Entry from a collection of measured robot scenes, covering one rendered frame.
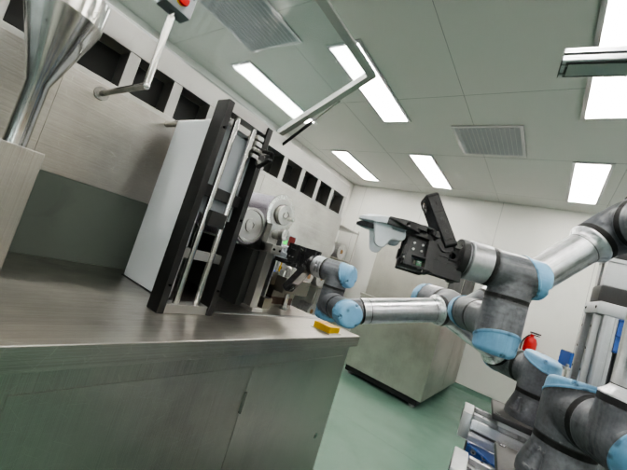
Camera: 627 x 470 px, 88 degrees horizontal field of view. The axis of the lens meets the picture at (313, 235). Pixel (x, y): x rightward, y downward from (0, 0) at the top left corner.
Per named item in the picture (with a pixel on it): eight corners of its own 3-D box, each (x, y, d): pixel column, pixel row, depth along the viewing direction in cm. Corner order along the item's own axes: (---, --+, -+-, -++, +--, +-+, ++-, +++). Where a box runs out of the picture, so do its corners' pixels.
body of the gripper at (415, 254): (399, 261, 58) (466, 282, 58) (411, 217, 60) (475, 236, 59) (390, 267, 66) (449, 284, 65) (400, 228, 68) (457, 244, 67)
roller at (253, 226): (232, 238, 104) (244, 202, 105) (189, 224, 120) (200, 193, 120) (258, 246, 114) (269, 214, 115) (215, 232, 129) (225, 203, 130)
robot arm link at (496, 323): (493, 350, 67) (506, 298, 68) (525, 366, 56) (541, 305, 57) (455, 338, 68) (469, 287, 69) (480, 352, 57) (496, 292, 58)
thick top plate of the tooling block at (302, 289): (282, 293, 123) (286, 278, 124) (219, 266, 147) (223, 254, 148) (306, 297, 136) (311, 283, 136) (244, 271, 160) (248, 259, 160)
